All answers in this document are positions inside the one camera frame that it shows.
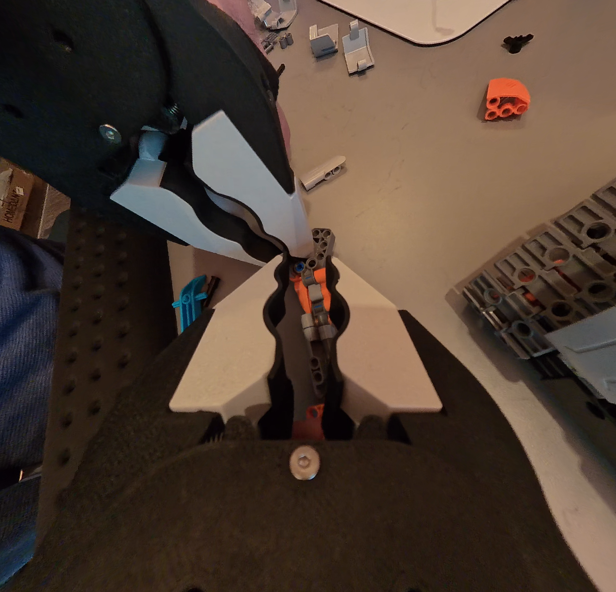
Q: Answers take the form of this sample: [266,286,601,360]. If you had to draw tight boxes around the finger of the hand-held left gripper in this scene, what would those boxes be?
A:
[109,129,270,267]
[191,109,312,259]

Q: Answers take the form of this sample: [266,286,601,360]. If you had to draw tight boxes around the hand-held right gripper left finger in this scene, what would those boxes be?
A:
[168,257,285,415]

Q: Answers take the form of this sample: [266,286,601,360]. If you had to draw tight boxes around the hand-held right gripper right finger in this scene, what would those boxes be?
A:
[326,256,443,416]

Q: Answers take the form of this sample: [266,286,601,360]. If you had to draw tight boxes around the small grey orange arm assembly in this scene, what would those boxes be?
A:
[291,337,334,440]

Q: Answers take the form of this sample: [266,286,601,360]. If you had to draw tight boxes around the orange wedge brick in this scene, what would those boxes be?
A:
[291,265,333,324]
[483,78,531,122]

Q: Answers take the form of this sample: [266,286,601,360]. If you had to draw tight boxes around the blue plastic brick tool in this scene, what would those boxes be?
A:
[172,275,209,335]

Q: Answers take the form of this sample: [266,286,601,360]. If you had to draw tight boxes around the cardboard box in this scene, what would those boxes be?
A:
[0,168,35,231]

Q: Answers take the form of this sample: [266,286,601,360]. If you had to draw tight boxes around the light grey angular panel brick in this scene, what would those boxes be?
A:
[309,24,340,58]

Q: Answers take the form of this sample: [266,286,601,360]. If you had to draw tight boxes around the light grey curved panel brick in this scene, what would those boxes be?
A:
[342,20,376,76]

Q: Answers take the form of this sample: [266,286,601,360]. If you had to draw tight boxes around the grey tracked toy robot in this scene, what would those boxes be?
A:
[462,178,616,434]

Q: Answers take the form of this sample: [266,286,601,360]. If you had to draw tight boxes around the person's blue trouser leg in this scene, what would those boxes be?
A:
[0,226,65,569]

